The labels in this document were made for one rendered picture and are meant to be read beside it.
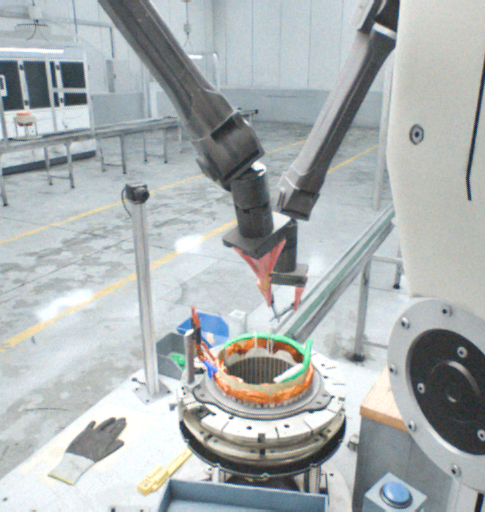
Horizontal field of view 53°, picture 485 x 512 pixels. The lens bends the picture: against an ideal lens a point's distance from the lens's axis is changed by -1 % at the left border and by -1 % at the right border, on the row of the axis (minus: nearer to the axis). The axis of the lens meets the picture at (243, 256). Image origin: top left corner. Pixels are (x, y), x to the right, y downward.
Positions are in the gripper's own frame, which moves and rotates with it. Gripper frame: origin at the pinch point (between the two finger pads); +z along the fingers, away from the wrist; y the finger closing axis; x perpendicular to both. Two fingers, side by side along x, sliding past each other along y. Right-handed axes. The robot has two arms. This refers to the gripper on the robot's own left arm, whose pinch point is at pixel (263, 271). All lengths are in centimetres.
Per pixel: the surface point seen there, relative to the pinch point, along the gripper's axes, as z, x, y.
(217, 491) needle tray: 20.2, 10.6, 27.3
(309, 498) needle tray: 21.1, 22.0, 19.2
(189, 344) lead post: 11.7, -8.6, 13.2
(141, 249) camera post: 17, -48, -4
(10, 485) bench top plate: 46, -41, 50
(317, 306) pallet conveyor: 88, -45, -69
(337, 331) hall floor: 197, -92, -146
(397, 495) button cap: 24.9, 31.1, 9.1
